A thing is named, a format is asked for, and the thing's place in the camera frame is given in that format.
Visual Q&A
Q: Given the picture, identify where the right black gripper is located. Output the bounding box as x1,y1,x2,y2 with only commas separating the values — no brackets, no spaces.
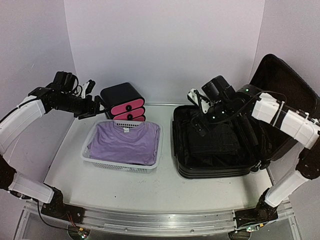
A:
190,100,234,138

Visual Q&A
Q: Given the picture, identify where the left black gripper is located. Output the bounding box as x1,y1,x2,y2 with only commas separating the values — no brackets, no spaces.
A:
54,92,110,120

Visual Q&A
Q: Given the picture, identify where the black garment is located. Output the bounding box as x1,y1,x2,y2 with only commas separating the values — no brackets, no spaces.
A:
186,124,244,156

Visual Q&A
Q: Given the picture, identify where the black ribbed hard-shell suitcase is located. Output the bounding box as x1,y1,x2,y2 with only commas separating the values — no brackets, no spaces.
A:
172,54,320,179

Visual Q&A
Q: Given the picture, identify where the black pink three-drawer organizer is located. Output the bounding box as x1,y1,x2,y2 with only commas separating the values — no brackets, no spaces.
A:
100,82,146,122

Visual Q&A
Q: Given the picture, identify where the purple cloth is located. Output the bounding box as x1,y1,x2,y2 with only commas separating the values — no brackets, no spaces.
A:
87,121,161,166

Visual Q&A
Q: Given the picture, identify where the white perforated plastic basket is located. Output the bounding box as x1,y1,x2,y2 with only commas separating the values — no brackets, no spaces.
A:
80,120,163,174

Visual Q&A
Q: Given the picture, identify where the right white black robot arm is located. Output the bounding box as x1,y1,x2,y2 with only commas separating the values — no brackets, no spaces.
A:
187,75,320,232

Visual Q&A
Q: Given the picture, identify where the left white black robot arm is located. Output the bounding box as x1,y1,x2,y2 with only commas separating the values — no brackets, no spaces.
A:
0,71,102,224

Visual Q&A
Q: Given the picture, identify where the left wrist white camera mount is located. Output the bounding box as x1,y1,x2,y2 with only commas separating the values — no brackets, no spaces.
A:
80,79,96,99

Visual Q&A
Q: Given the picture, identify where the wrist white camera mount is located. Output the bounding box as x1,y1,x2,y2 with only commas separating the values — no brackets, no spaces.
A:
80,79,96,99
187,88,213,114

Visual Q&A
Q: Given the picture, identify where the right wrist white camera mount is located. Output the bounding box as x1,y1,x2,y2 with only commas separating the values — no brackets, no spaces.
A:
187,88,213,114

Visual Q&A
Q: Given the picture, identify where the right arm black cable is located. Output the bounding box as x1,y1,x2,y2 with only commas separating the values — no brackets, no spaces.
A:
199,89,288,126

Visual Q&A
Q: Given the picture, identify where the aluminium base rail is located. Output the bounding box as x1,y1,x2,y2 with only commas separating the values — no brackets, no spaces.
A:
39,199,301,240

